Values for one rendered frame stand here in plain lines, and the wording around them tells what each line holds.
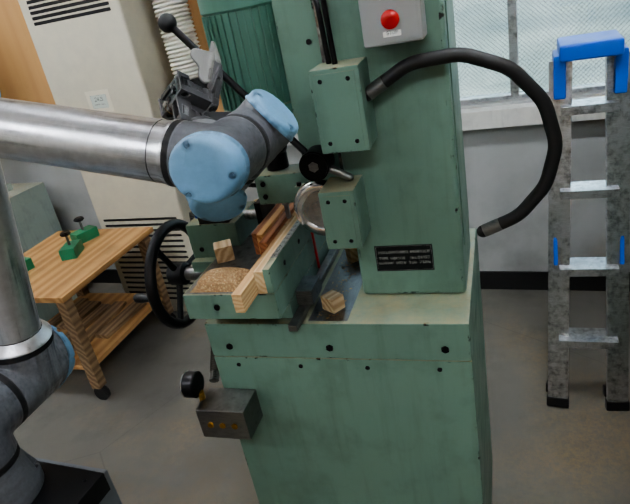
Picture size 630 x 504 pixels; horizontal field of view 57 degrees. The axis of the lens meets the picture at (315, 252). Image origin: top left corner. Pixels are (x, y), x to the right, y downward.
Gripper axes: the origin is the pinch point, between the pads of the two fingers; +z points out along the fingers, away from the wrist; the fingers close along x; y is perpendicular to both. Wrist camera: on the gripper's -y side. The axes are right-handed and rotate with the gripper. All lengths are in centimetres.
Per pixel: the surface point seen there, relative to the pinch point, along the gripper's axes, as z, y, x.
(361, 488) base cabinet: -65, -63, 46
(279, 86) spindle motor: -3.5, -14.7, -7.2
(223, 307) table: -33.4, -17.8, 28.1
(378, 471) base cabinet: -64, -61, 39
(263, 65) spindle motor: -2.0, -9.8, -8.9
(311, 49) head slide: -5.0, -14.0, -17.7
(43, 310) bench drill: 100, -56, 226
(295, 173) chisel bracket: -11.0, -26.8, 5.7
